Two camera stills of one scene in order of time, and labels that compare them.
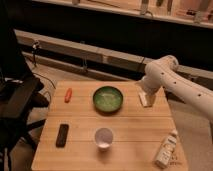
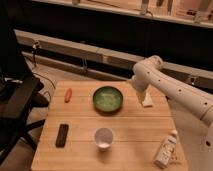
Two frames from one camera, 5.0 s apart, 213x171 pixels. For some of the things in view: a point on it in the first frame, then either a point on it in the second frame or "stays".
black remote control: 62,136 stays
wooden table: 102,126 stays
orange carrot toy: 68,95 stays
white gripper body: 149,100 → 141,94
